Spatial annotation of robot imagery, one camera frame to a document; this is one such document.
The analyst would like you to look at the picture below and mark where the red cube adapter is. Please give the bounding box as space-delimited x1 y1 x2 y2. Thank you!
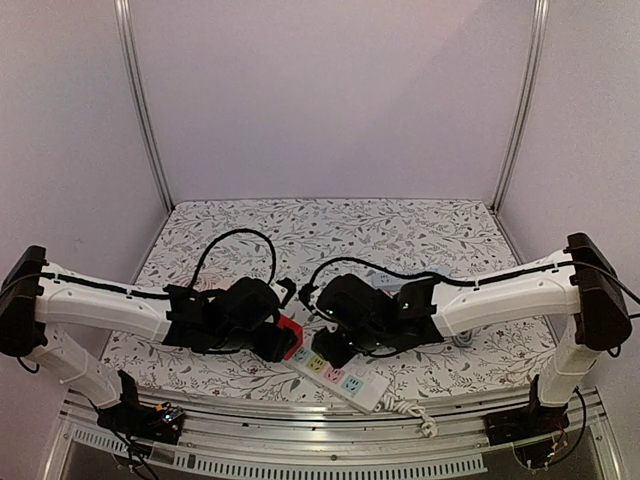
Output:
278 315 304 361

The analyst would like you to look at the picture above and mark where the white power strip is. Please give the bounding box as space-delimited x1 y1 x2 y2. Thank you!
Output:
283 346 390 414

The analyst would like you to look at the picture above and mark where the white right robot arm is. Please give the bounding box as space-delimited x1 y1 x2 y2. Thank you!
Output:
299 233 635 436

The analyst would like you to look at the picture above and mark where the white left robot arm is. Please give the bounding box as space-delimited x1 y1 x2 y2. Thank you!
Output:
1 246 303 434

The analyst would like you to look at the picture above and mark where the light blue power strip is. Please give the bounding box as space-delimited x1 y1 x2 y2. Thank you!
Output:
369 271 406 291

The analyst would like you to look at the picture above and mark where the floral tablecloth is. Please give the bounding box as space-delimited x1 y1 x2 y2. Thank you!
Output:
102 199 555 403

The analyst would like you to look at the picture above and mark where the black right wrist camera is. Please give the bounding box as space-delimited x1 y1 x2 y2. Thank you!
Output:
298 283 318 315

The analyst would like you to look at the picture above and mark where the aluminium table edge rail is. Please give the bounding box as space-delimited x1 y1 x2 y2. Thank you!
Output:
42 387 616 480

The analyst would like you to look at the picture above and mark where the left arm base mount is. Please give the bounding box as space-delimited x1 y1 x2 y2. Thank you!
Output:
97 370 185 445

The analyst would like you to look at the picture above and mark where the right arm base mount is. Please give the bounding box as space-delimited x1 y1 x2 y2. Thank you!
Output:
483 375 569 446

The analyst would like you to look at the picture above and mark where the left aluminium frame post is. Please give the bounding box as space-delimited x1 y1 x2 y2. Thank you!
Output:
114 0 175 214

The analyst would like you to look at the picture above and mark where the aluminium frame post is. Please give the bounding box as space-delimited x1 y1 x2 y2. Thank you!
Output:
114 0 175 214
490 0 550 216

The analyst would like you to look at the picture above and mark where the right aluminium frame post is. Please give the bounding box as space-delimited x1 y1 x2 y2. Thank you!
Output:
490 0 550 216

